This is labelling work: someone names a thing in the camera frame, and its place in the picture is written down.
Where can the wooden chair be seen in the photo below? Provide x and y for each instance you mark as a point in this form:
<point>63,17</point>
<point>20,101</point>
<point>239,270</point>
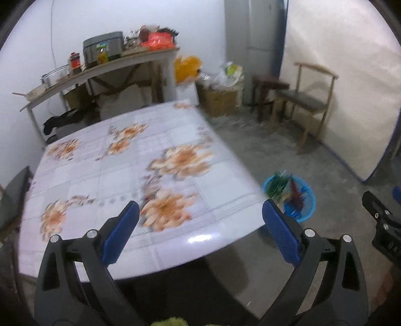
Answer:
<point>300,100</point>

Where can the white sack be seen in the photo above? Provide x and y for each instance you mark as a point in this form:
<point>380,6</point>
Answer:
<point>125,103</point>

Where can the green fuzzy garment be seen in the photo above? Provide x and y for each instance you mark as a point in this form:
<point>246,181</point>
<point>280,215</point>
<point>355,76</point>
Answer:
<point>169,322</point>

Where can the dark seat chair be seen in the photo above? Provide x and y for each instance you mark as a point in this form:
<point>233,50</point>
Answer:
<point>14,200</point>

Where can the red label jar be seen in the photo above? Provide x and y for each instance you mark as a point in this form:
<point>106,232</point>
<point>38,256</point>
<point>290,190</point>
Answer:
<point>75,64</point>

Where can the grey refrigerator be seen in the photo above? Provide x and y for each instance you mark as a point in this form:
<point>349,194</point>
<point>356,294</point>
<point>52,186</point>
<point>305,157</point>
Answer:
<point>250,31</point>

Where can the red snack packet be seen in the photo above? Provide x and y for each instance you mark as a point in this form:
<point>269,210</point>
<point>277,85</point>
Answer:
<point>295,191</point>

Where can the dark wooden stool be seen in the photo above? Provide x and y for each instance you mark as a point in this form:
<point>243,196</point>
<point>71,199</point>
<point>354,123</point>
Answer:
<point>269,84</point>

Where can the glass bowl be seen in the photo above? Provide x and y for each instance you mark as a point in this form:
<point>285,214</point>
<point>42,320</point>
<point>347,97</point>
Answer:
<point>55,75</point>

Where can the dark snack packets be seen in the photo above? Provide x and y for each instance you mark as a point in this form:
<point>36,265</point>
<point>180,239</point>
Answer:
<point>137,36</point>

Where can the wooden side table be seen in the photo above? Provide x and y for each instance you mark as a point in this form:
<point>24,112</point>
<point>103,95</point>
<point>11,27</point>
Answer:
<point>125,61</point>

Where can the grey rice cooker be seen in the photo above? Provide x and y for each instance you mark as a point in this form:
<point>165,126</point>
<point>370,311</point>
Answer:
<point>103,42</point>

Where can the orange plastic bag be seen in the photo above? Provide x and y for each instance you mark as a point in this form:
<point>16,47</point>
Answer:
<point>159,40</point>

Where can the black clothing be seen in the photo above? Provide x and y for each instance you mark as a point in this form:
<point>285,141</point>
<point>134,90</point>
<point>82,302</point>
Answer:
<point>65,120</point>

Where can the yellow plastic bag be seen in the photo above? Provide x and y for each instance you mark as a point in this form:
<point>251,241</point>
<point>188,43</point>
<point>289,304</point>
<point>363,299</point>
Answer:
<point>188,69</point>

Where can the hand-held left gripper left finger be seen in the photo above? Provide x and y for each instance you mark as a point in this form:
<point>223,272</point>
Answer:
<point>120,233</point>

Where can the white patterned bowl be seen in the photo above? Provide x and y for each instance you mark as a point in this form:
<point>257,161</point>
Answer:
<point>37,92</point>

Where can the small cardboard box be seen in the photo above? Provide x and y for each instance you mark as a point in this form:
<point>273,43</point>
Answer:
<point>76,97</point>

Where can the blue plastic basket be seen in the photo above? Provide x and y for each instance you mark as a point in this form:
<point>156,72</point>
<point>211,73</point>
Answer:
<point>308,203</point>

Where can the pickle jar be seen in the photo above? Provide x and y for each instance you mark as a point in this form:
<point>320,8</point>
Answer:
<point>102,55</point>

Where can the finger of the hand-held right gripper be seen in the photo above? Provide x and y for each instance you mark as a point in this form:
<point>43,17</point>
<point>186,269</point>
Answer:
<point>397,193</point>
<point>374,203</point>

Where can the cardboard box with bags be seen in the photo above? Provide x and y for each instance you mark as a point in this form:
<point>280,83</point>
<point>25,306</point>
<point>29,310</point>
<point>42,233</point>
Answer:
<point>224,76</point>

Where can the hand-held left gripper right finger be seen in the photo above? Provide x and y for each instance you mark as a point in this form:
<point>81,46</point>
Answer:
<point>282,233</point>

